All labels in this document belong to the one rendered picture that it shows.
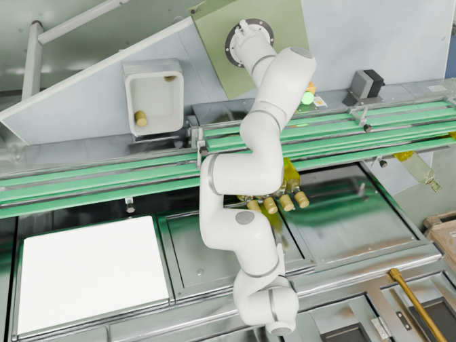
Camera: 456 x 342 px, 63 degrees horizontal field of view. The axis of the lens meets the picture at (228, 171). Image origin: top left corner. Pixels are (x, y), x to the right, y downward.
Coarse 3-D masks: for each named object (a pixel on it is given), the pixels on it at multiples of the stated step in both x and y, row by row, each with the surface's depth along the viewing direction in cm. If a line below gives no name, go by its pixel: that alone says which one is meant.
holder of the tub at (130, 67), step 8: (128, 64) 112; (136, 64) 113; (144, 64) 113; (152, 64) 114; (160, 64) 114; (168, 64) 115; (176, 64) 115; (128, 72) 109; (136, 72) 110; (144, 72) 110; (152, 72) 111; (136, 136) 131; (144, 136) 131; (152, 136) 131; (160, 136) 132; (168, 136) 132; (176, 136) 133
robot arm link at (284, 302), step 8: (272, 288) 97; (280, 288) 89; (288, 288) 88; (272, 296) 87; (280, 296) 87; (288, 296) 86; (296, 296) 88; (272, 304) 86; (280, 304) 86; (288, 304) 85; (296, 304) 86; (280, 312) 86; (288, 312) 86; (296, 312) 87; (280, 320) 87; (288, 320) 88; (272, 328) 91; (280, 328) 91; (288, 328) 91
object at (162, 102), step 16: (128, 80) 109; (144, 80) 118; (160, 80) 120; (176, 80) 117; (128, 96) 112; (144, 96) 122; (160, 96) 124; (176, 96) 122; (128, 112) 116; (160, 112) 128; (176, 112) 126; (144, 128) 124; (160, 128) 125; (176, 128) 126
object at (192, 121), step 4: (188, 116) 127; (192, 116) 127; (188, 120) 126; (192, 120) 125; (196, 120) 125; (188, 124) 127; (192, 124) 124; (196, 124) 124; (188, 128) 128; (188, 132) 127; (188, 136) 128; (192, 136) 125; (188, 140) 131; (192, 140) 126; (192, 144) 127; (192, 148) 129; (196, 148) 129
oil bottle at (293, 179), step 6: (288, 162) 134; (288, 168) 131; (294, 168) 132; (288, 174) 129; (294, 174) 129; (288, 180) 127; (294, 180) 127; (300, 180) 128; (288, 186) 127; (294, 186) 127; (300, 186) 128; (288, 192) 129
